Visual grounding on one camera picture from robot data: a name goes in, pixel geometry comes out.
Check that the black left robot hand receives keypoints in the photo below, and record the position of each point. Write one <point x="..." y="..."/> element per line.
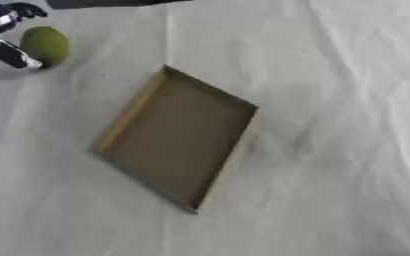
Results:
<point x="7" y="53"/>

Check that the tan cardboard box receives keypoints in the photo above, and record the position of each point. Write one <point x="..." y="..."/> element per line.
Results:
<point x="179" y="133"/>

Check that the green toy fruit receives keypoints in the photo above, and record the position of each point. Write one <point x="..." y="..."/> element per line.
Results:
<point x="45" y="45"/>

